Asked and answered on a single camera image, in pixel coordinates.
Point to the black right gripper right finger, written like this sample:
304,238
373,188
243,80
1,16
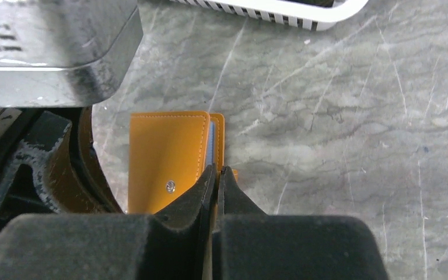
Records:
250,244

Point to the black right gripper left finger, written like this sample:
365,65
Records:
174,243

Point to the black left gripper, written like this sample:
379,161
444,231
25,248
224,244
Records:
58,170

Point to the orange leather card holder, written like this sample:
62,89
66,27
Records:
168,152

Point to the white plastic basket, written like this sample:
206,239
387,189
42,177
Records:
311,15

